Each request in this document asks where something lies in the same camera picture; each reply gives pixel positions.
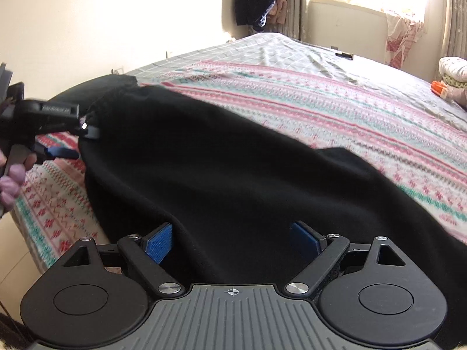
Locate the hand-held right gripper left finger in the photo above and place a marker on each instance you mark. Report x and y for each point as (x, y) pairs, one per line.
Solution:
(159, 241)

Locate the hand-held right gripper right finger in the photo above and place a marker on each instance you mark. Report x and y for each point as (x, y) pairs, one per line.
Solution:
(302, 240)

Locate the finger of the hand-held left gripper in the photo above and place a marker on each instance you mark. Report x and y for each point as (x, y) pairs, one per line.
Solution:
(60, 153)
(89, 128)

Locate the black pants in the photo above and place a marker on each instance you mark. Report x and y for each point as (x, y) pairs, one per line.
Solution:
(226, 175)

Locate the person's left hand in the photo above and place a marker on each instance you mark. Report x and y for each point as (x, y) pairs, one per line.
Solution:
(12, 186)

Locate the folded black garment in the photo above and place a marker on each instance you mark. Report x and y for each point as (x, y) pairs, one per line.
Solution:
(91, 87)

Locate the red green patterned bedspread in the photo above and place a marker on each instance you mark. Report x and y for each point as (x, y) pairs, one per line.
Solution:
(328, 109)

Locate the grey checked bed sheet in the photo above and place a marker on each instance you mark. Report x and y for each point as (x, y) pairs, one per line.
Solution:
(292, 51)

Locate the black remote control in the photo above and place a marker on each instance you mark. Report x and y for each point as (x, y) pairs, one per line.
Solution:
(345, 55)

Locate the orange white toy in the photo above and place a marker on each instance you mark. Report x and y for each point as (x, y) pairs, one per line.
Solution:
(439, 89)

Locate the grey crumpled cloth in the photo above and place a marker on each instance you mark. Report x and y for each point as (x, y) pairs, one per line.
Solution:
(460, 98)

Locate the pink hanging garment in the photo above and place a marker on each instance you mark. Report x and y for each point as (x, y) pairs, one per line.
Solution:
(280, 9)

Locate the white folded quilt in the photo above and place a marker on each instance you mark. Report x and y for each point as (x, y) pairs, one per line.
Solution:
(454, 71)

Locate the pink patterned curtain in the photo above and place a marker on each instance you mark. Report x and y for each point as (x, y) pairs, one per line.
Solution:
(403, 36)

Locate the grey curtain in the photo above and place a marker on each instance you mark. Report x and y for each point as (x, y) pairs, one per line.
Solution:
(454, 18)
(296, 3)

